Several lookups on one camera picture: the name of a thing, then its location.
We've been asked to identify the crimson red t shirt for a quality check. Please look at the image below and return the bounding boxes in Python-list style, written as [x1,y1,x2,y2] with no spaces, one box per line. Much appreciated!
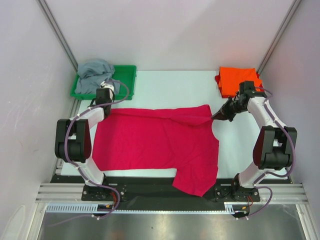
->
[92,104,219,197]

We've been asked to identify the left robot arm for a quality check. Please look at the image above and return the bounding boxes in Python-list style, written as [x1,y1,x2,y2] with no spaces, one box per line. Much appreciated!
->
[54,84,115,200]

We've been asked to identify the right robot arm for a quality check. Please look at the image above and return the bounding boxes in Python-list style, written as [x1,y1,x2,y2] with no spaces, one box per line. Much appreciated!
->
[211,91,297,201]

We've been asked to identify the crumpled grey t shirt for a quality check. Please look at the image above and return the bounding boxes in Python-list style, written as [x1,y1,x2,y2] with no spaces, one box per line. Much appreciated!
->
[74,59,116,94]

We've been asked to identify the folded orange t shirt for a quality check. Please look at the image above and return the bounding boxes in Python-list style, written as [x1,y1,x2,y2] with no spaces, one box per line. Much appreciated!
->
[218,66,257,91]

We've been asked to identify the green plastic bin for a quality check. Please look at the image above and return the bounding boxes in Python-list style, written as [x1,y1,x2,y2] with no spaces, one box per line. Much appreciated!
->
[70,65,137,101]

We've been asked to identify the aluminium front extrusion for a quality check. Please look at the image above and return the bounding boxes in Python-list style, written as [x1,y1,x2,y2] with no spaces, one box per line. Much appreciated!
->
[35,183,309,205]

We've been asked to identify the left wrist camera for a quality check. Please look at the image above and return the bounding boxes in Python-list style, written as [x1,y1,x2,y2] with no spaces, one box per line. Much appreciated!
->
[100,81,115,92]

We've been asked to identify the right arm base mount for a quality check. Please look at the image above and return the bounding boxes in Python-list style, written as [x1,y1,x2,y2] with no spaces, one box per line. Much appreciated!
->
[214,184,260,203]

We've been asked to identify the white slotted cable duct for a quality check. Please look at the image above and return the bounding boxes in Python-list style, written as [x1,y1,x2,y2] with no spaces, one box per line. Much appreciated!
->
[46,201,249,215]

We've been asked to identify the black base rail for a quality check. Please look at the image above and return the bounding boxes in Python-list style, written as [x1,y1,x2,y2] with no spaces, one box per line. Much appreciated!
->
[49,175,293,212]

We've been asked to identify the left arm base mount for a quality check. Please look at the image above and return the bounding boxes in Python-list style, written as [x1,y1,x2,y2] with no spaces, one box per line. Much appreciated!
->
[81,184,127,202]

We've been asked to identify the aluminium frame post left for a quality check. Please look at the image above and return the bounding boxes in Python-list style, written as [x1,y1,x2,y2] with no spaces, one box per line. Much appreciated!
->
[36,0,78,71]

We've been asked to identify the aluminium frame post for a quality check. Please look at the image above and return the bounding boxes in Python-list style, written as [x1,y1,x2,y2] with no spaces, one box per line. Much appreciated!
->
[257,0,303,75]
[36,0,78,71]

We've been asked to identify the aluminium frame post right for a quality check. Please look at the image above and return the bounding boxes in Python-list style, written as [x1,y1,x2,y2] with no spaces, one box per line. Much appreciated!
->
[257,0,303,75]

